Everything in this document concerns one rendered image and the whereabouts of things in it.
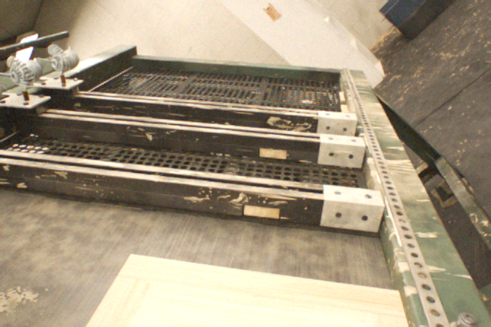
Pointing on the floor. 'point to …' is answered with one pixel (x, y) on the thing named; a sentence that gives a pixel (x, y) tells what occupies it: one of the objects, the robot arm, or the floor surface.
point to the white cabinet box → (306, 35)
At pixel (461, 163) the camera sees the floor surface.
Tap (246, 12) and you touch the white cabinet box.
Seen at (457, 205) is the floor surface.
